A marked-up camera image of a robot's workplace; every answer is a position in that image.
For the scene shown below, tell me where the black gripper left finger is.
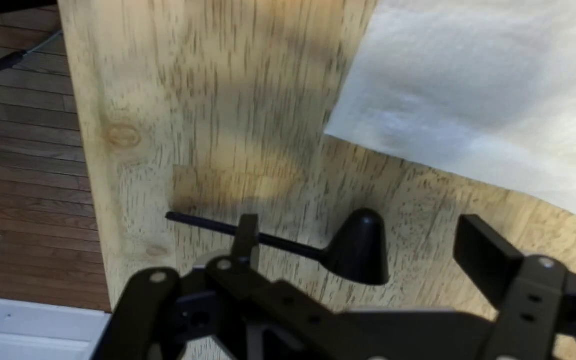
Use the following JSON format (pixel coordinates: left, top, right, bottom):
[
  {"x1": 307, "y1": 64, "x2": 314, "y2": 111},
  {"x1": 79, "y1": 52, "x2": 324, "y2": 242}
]
[{"x1": 94, "y1": 213, "x2": 334, "y2": 360}]

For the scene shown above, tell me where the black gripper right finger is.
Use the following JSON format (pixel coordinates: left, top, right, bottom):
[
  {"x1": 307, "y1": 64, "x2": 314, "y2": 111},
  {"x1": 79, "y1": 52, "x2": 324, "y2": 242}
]
[{"x1": 452, "y1": 213, "x2": 576, "y2": 360}]

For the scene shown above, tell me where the black measuring spoon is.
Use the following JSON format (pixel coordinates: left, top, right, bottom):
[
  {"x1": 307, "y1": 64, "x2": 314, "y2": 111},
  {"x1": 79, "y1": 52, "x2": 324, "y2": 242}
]
[{"x1": 163, "y1": 208, "x2": 391, "y2": 289}]

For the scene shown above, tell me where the black floor cable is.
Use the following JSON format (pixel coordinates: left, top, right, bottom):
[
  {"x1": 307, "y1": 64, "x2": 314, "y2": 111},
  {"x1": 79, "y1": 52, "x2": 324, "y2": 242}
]
[{"x1": 0, "y1": 28, "x2": 63, "y2": 86}]

